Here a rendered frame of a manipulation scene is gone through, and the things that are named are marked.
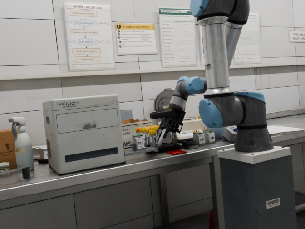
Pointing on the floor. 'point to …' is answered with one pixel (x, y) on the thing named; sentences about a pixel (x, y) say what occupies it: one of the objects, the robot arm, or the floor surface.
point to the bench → (65, 188)
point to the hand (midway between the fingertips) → (157, 144)
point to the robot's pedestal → (258, 194)
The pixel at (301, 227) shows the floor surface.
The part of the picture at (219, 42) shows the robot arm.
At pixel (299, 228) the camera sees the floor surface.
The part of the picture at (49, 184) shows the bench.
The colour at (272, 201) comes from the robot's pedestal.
